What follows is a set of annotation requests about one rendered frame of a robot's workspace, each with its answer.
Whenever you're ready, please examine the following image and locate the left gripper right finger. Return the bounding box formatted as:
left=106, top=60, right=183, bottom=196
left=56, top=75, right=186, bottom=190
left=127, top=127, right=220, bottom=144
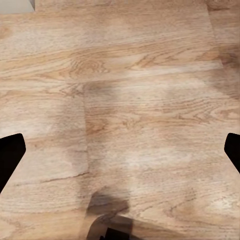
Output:
left=224, top=133, right=240, bottom=173

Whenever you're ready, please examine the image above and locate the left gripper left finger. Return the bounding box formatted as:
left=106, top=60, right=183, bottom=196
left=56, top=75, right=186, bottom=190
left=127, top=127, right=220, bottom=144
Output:
left=0, top=133, right=26, bottom=193

